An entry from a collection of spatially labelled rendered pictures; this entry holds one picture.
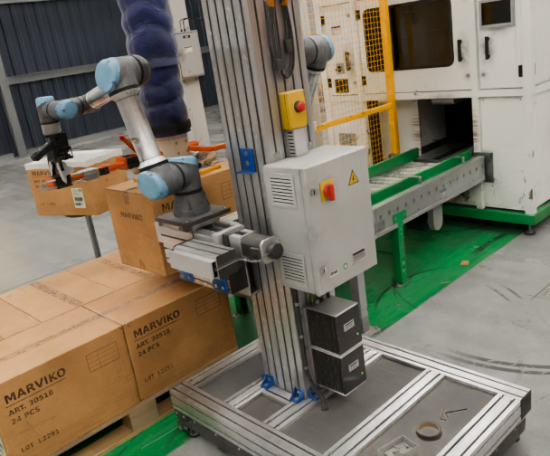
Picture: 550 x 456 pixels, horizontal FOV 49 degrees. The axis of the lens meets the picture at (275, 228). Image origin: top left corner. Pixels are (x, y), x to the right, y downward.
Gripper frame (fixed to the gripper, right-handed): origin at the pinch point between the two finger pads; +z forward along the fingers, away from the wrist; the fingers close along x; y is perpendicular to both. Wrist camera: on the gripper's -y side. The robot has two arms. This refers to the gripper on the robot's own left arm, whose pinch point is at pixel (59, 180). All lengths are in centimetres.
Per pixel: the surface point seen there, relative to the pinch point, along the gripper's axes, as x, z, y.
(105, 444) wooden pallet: -17, 118, -15
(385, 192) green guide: -27, 56, 197
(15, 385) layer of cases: -19, 71, -45
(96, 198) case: 145, 47, 88
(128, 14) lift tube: -2, -65, 48
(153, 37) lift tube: -10, -53, 54
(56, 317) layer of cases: 19, 67, -8
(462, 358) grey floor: -113, 117, 132
